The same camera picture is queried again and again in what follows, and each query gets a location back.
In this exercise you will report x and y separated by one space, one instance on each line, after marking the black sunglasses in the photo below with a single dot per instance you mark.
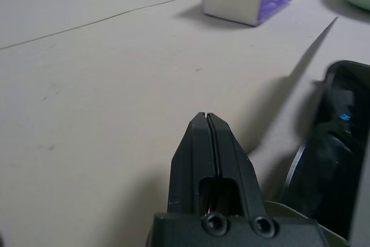
332 157

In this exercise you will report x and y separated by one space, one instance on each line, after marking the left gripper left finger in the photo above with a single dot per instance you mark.
188 166

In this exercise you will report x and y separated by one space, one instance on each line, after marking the grey glasses case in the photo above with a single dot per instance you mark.
359 200

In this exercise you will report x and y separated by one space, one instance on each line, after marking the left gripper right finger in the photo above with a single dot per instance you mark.
234 157

